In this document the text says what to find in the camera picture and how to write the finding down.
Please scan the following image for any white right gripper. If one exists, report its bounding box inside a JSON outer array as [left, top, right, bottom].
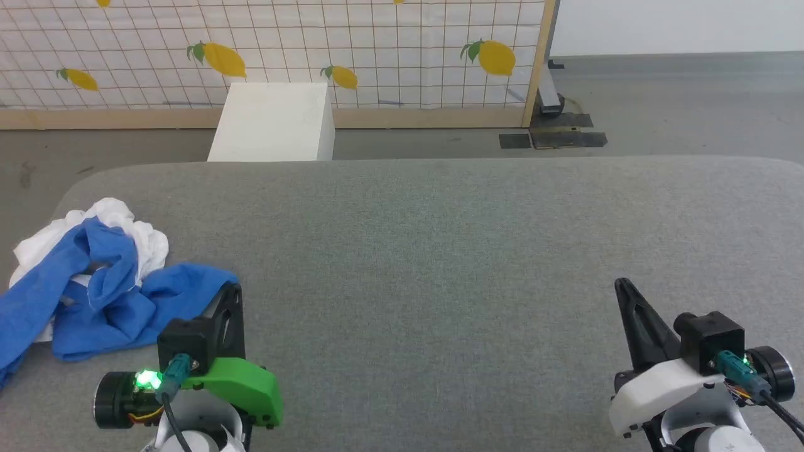
[[608, 278, 728, 438]]

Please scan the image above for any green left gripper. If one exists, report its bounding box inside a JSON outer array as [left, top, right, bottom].
[[179, 282, 285, 429]]

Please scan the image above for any white and blue t-shirt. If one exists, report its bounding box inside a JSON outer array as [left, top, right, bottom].
[[0, 198, 240, 390]]

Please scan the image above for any long black floor mat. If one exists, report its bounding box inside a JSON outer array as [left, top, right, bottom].
[[530, 130, 609, 150]]

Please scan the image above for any white rectangular box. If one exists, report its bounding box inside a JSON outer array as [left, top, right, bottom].
[[207, 82, 336, 163]]

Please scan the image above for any grey fabric sofa cushion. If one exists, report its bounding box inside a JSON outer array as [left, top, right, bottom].
[[0, 156, 804, 452]]

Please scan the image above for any dark brown floor plate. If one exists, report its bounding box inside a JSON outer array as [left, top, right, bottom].
[[530, 112, 595, 130]]

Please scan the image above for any grey metal screen foot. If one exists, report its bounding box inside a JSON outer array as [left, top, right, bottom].
[[537, 58, 567, 117]]

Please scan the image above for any lemon-print partition panel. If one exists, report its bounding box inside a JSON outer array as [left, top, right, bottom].
[[0, 0, 559, 131]]

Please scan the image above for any lemon print grid screen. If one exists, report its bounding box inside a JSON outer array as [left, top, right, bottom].
[[0, 0, 545, 111]]

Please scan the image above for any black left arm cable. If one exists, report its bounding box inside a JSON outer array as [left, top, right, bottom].
[[155, 353, 194, 452]]

